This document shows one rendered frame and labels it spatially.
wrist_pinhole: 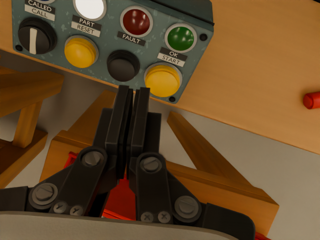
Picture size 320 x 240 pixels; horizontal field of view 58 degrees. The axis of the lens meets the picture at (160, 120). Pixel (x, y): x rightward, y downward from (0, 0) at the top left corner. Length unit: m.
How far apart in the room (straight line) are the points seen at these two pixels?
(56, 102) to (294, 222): 1.20
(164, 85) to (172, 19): 0.05
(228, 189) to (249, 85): 0.19
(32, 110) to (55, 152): 0.60
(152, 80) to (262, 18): 0.13
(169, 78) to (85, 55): 0.07
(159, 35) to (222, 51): 0.08
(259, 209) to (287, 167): 0.99
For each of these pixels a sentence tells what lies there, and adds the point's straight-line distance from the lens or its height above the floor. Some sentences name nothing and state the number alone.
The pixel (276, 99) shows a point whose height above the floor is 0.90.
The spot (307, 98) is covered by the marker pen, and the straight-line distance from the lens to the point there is 0.32.
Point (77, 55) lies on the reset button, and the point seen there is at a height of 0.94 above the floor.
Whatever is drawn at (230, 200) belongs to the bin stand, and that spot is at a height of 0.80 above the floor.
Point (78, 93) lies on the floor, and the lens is 1.20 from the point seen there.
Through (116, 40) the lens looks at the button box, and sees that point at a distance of 0.24.
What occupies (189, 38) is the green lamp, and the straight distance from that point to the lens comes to 0.22.
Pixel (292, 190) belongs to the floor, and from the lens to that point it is 1.50.
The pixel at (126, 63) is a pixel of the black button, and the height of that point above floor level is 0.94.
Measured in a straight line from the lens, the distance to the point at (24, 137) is 1.02.
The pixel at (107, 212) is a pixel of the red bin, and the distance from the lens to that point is 0.29.
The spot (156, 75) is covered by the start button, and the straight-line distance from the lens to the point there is 0.23.
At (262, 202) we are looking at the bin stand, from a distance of 0.46.
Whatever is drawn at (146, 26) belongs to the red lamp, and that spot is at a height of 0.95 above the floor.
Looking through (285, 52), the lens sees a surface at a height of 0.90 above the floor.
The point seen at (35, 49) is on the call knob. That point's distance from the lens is 0.25.
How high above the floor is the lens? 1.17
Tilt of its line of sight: 77 degrees down
